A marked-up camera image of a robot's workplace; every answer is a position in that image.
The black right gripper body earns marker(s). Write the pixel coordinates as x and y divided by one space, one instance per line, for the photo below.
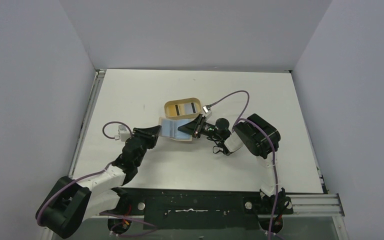
199 126

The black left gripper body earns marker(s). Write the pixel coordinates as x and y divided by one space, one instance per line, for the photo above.
146 144

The light blue card sleeves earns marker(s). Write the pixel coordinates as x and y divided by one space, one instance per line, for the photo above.
173 129

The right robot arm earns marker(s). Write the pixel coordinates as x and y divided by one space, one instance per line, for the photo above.
259 137

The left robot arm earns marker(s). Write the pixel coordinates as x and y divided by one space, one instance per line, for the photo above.
72 201

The yellow card with black stripe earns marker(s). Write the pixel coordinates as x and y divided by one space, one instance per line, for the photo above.
175 110

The beige oval plastic tray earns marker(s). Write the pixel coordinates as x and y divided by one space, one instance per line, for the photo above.
181 102

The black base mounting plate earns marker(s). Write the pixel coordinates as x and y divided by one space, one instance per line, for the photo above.
169 209

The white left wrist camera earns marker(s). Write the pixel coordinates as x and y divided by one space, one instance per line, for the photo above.
123 133

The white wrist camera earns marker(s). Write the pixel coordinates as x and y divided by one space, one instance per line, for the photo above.
207 111
123 133

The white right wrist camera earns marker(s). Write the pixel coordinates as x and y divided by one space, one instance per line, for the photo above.
207 111

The aluminium frame rail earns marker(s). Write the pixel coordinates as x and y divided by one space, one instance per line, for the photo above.
304 206

